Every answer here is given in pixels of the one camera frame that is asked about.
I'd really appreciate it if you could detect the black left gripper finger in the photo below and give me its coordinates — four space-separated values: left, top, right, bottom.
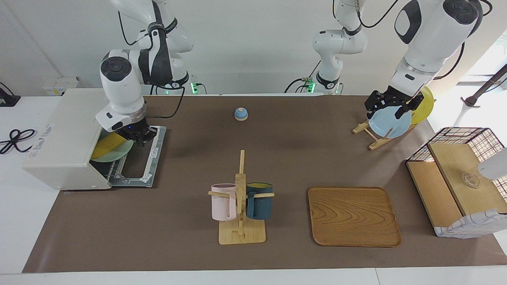
364 90 387 119
393 95 423 120

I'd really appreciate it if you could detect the toaster oven glass door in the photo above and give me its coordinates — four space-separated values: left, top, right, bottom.
109 125 167 188

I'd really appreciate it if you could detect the pale green plate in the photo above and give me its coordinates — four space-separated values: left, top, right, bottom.
90 137 134 163

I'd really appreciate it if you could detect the yellow corn cob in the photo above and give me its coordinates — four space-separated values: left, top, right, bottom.
90 133 127 160

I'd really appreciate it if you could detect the white toaster oven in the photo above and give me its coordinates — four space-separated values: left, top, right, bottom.
23 88 167 191

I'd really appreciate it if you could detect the yellow plate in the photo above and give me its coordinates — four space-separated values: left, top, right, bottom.
410 86 435 125

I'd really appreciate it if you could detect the light blue plate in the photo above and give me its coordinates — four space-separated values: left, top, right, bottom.
368 106 412 139

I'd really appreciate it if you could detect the wooden plate rack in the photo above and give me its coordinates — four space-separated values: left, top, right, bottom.
352 115 416 151

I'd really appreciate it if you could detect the black stand pole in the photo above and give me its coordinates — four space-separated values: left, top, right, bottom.
461 63 507 107

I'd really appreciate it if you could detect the wooden step shelf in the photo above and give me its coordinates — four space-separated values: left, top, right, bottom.
407 142 507 227

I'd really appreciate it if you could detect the small clear glass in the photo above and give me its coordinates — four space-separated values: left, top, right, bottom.
461 172 481 188

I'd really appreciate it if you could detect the pink mug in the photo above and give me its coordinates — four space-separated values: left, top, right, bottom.
210 183 237 221

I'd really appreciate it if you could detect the brown table mat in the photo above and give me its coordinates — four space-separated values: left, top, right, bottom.
23 95 507 274

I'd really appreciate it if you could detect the wooden tray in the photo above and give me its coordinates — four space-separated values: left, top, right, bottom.
308 186 402 248

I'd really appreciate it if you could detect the black clamp foot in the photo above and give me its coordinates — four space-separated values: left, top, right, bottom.
0 82 21 107

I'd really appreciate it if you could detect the dark blue mug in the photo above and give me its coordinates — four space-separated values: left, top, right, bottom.
246 182 273 220

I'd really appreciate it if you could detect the wooden mug rack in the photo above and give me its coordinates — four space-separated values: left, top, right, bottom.
208 150 275 245

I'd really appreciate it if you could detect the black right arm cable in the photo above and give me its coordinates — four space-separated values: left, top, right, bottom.
117 0 187 119

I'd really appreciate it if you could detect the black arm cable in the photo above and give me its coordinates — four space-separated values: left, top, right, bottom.
117 0 187 119
335 0 492 80

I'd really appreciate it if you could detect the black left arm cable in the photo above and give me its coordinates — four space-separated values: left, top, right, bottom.
335 0 492 80

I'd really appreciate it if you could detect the black left base cable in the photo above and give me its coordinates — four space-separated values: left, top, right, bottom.
284 77 313 93

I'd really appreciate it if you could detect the black looped cable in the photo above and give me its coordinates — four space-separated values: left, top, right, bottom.
0 129 37 155

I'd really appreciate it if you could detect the wire basket with plaid liner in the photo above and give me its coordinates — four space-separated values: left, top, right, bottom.
406 127 507 239

